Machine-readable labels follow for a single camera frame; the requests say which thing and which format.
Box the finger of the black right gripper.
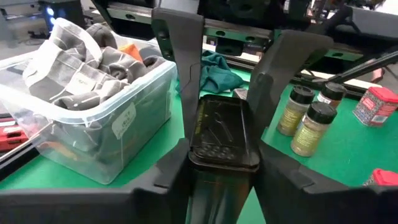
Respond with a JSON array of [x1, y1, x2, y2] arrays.
[[247, 29, 334, 141], [151, 7, 205, 141]]

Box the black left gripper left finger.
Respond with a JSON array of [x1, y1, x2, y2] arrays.
[[0, 138, 192, 224]]

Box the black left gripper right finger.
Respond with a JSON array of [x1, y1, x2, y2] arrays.
[[253, 139, 398, 224]]

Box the green-label black-lid spice jar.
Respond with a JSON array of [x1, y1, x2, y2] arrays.
[[276, 85, 315, 137], [290, 101, 338, 157]]

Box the orange-label black-lid spice jar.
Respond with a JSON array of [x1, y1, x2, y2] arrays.
[[317, 81, 346, 108]]

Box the red-lid paprika tin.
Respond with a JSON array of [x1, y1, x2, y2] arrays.
[[353, 86, 398, 128], [362, 168, 398, 187]]

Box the dark green cloth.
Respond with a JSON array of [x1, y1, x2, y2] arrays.
[[175, 49, 245, 94]]

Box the orange cloth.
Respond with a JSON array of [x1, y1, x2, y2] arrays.
[[119, 43, 144, 62]]

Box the green table mat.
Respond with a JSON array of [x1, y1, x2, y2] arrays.
[[0, 67, 398, 224]]

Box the clear plastic storage box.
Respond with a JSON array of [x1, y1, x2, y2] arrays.
[[0, 17, 178, 186]]

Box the dark grey cloth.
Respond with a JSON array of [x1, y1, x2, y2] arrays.
[[86, 23, 118, 50]]

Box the red and black toolbox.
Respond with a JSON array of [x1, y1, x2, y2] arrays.
[[0, 117, 30, 152]]

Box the black device with blue lights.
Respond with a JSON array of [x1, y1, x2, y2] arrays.
[[39, 0, 86, 32]]

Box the grey patterned cloth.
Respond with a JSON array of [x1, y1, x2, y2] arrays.
[[21, 17, 165, 111]]

